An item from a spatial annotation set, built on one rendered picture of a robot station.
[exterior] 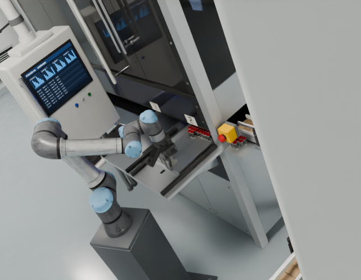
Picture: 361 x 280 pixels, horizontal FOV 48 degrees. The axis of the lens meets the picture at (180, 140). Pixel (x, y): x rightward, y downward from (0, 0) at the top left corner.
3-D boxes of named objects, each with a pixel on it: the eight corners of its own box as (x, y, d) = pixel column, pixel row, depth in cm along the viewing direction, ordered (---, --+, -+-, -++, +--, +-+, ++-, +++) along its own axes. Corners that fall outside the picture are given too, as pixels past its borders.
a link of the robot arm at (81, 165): (103, 209, 208) (24, 140, 179) (103, 190, 221) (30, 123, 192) (122, 198, 206) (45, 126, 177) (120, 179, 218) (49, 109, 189)
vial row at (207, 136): (192, 131, 233) (189, 125, 231) (213, 140, 220) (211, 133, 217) (189, 134, 232) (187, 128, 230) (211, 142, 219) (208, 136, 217)
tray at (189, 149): (193, 125, 238) (192, 120, 236) (224, 136, 219) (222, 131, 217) (152, 161, 226) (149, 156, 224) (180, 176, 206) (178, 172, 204)
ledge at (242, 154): (242, 136, 217) (241, 134, 216) (261, 143, 207) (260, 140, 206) (225, 152, 212) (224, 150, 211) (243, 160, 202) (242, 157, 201)
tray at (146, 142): (161, 112, 263) (159, 108, 261) (186, 121, 244) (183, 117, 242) (121, 144, 251) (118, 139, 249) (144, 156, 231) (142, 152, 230)
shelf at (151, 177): (157, 113, 268) (156, 110, 267) (232, 142, 216) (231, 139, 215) (101, 158, 250) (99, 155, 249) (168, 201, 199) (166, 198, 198)
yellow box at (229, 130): (230, 131, 208) (226, 120, 203) (240, 135, 202) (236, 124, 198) (220, 140, 205) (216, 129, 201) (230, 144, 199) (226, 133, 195)
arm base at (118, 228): (124, 239, 200) (115, 226, 194) (100, 236, 207) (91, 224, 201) (137, 215, 209) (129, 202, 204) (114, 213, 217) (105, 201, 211)
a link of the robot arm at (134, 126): (117, 136, 185) (139, 128, 185) (117, 124, 195) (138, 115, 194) (124, 149, 190) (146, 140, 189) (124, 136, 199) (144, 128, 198)
